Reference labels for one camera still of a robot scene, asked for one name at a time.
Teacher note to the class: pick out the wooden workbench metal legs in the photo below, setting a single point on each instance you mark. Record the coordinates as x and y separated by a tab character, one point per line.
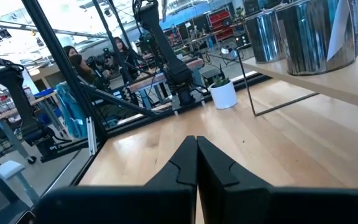
11	112

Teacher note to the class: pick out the white round planter pot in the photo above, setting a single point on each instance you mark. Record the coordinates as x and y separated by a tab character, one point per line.
224	96

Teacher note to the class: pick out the white flat bracket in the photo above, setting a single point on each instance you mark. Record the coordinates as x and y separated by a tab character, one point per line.
91	137

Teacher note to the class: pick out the person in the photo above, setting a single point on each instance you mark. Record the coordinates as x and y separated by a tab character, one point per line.
126	59
85	73
70	50

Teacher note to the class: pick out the reddish workbench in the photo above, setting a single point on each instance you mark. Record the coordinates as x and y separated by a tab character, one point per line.
154	81

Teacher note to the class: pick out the wooden shelf black metal legs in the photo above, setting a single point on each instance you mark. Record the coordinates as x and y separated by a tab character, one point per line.
322	82

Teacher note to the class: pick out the black rig frame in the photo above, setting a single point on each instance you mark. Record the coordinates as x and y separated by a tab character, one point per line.
59	59

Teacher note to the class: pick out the red storage bin rack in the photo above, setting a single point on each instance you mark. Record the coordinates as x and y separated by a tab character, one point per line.
219	21

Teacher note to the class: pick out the green succulent plant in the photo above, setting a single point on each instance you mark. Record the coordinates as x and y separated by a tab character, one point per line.
221	81

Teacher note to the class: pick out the blue cloth bundle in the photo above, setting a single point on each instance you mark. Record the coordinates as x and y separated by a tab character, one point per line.
71	112

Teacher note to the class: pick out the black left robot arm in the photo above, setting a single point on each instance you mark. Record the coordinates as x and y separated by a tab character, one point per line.
166	46

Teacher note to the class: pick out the white stool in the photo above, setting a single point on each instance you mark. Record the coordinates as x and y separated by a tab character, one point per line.
9	169

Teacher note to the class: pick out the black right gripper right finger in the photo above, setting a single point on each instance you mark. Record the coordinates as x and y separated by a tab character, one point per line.
275	208

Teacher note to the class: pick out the black ceiling spotlight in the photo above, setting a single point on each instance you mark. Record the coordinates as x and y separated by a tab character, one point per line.
4	32

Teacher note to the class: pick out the black neighbouring robot arm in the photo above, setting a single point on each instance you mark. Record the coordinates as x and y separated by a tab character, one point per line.
14	93

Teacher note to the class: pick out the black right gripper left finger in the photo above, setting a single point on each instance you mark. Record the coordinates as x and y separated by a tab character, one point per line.
120	205

